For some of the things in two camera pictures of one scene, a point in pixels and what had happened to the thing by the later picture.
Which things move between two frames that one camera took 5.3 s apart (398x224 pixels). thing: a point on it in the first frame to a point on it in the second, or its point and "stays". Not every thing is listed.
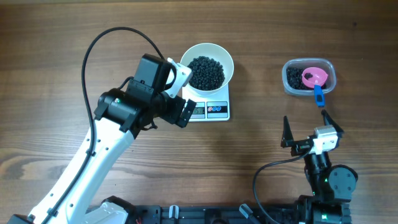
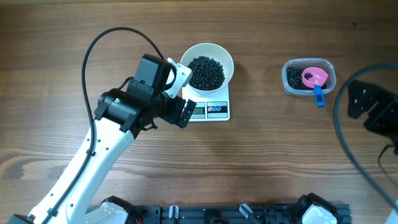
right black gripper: [301, 147] to [382, 116]
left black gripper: [186, 113] stays
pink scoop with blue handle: [314, 77] stays
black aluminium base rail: [218, 214] stays
